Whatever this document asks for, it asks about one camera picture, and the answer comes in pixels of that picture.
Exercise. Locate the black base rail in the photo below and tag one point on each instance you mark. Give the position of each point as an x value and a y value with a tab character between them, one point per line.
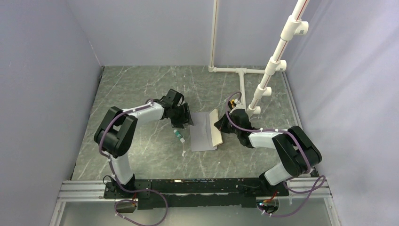
201	192

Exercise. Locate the grey envelope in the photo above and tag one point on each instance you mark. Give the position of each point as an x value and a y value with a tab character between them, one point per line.
200	133

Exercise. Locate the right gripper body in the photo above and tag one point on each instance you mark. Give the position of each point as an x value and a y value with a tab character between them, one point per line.
235	130

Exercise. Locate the white PVC pipe frame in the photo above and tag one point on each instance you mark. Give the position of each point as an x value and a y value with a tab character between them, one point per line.
294	26

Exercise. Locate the green glue stick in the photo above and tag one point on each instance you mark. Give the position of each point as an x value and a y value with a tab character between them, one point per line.
179	136

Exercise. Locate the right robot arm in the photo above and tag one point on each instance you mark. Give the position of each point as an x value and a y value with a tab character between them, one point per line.
297	153

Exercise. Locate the tan lined letter paper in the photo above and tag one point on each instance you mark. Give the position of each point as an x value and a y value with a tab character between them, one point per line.
216	136

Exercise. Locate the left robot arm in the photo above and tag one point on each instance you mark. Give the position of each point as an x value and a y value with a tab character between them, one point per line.
115	134

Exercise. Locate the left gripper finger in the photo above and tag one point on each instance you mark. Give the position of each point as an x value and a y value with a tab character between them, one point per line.
187	115
180	124

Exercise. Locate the yellow black screwdriver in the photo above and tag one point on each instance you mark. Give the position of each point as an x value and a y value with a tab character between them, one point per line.
232	105

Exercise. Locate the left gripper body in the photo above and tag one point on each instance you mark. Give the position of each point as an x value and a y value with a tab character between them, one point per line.
179	111

